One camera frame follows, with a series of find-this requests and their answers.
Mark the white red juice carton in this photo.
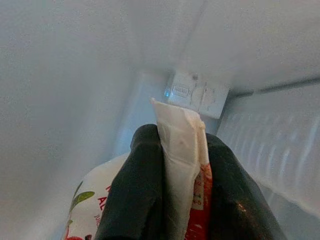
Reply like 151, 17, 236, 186
63, 96, 214, 240

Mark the white fridge thermostat box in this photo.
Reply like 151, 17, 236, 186
163, 69, 231, 120

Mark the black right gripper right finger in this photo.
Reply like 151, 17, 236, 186
204, 132, 288, 240

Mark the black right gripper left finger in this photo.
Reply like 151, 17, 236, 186
93, 123, 176, 240

